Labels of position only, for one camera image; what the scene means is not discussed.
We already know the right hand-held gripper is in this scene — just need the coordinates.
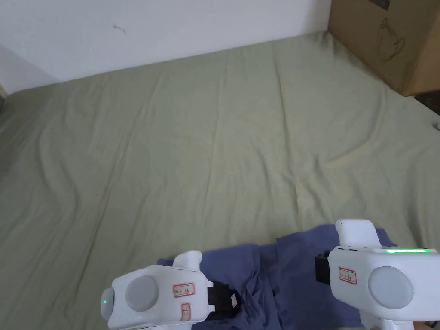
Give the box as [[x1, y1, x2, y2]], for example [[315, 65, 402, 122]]
[[314, 219, 440, 330]]

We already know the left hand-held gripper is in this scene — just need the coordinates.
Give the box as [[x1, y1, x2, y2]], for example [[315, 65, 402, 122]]
[[100, 250, 241, 330]]

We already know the dark blue shirt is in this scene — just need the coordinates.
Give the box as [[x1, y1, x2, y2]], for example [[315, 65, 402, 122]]
[[157, 225, 399, 330]]

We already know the bed with pale green sheet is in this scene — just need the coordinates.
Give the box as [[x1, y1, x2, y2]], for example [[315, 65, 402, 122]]
[[0, 30, 440, 330]]

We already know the brown cardboard carton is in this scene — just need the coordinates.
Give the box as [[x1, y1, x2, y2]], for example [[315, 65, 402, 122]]
[[327, 0, 440, 97]]

